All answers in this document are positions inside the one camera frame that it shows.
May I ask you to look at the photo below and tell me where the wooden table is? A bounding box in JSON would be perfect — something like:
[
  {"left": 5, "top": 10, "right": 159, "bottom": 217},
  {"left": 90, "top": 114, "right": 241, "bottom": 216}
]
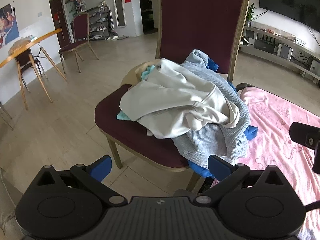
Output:
[{"left": 0, "top": 29, "right": 68, "bottom": 111}]

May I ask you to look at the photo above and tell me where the grey television stand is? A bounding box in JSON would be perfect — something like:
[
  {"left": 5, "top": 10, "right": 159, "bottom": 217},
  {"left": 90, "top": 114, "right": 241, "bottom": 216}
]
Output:
[{"left": 239, "top": 25, "right": 320, "bottom": 85}]

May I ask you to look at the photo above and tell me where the blue garment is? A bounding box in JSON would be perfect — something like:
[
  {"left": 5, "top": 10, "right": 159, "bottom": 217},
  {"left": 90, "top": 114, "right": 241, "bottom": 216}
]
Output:
[{"left": 187, "top": 57, "right": 258, "bottom": 180}]

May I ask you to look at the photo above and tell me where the wall poster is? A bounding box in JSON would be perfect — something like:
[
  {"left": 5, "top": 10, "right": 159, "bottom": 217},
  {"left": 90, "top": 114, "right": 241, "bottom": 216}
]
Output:
[{"left": 0, "top": 4, "right": 20, "bottom": 48}]

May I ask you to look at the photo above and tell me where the narrow glass door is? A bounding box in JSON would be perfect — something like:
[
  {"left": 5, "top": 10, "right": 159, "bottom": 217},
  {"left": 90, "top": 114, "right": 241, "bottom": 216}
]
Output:
[{"left": 111, "top": 0, "right": 126, "bottom": 28}]

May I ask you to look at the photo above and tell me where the cluttered wall shelf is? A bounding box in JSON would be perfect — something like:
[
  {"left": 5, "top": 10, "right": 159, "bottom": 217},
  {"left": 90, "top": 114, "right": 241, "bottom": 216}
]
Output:
[{"left": 64, "top": 0, "right": 87, "bottom": 14}]

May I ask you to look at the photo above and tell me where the black television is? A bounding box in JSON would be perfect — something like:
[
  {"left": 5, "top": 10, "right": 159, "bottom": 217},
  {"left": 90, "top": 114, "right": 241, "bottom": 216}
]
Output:
[{"left": 259, "top": 0, "right": 320, "bottom": 33}]

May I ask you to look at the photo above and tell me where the grey subwoofer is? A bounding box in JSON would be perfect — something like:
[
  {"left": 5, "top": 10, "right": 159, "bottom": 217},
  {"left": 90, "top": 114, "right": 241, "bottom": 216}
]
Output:
[{"left": 309, "top": 60, "right": 320, "bottom": 74}]

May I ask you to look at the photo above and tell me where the dark wooden door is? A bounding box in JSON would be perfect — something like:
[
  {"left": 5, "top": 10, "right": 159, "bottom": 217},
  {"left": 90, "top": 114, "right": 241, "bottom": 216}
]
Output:
[{"left": 49, "top": 0, "right": 72, "bottom": 52}]

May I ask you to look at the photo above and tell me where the tan garment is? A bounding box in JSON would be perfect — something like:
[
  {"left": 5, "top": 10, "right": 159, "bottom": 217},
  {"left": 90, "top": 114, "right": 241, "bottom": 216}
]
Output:
[{"left": 121, "top": 60, "right": 160, "bottom": 87}]

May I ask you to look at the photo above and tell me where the light blue knit sweater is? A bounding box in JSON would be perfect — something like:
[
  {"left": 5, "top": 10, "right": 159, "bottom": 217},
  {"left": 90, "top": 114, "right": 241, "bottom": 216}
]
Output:
[{"left": 172, "top": 49, "right": 250, "bottom": 167}]

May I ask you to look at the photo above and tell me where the tan bundle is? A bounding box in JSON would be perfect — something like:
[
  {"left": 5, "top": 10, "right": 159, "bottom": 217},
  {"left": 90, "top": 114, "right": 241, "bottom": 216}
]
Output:
[{"left": 9, "top": 36, "right": 38, "bottom": 55}]

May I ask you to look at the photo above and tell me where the teal garment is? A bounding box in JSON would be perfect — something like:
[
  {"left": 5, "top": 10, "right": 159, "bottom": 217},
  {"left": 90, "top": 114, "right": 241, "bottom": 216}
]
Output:
[{"left": 116, "top": 64, "right": 156, "bottom": 121}]

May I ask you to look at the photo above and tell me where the black media receiver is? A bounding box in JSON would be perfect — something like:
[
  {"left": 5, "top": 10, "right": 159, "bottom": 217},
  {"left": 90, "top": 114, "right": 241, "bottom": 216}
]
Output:
[{"left": 254, "top": 39, "right": 277, "bottom": 54}]

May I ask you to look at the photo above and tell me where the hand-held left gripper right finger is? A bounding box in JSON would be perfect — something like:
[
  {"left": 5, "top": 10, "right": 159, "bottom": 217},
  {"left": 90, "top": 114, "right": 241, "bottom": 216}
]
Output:
[{"left": 194, "top": 154, "right": 283, "bottom": 207}]

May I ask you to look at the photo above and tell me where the potted plant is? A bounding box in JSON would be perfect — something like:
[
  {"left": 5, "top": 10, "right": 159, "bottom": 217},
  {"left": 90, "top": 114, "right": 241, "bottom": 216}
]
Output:
[{"left": 245, "top": 2, "right": 257, "bottom": 27}]

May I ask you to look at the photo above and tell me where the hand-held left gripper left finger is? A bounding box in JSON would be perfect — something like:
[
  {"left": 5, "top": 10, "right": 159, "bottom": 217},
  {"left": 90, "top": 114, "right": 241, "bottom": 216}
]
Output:
[{"left": 37, "top": 155, "right": 127, "bottom": 207}]

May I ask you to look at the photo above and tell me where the pink printed blanket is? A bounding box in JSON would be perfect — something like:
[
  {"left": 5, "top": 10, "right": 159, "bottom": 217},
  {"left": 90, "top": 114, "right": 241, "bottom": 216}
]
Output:
[{"left": 210, "top": 86, "right": 320, "bottom": 240}]

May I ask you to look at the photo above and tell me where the silver speaker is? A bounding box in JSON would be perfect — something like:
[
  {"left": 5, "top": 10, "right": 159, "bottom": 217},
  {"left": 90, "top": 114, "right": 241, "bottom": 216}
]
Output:
[{"left": 277, "top": 44, "right": 293, "bottom": 61}]

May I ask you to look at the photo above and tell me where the dark folding chair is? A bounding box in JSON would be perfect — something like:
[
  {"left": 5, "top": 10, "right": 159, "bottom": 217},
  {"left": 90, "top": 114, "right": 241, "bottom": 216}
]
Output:
[{"left": 14, "top": 47, "right": 48, "bottom": 93}]

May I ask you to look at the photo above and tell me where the large maroon banquet chair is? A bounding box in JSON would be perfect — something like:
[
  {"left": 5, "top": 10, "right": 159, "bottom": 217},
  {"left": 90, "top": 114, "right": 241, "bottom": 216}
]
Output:
[{"left": 94, "top": 0, "right": 250, "bottom": 193}]

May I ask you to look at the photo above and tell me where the shoe rack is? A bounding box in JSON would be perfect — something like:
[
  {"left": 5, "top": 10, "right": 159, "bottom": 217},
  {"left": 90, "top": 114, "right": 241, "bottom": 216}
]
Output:
[{"left": 86, "top": 5, "right": 113, "bottom": 41}]

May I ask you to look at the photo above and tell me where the white sweatshirt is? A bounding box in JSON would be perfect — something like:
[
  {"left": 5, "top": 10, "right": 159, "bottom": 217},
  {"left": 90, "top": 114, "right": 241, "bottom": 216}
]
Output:
[{"left": 119, "top": 58, "right": 240, "bottom": 139}]

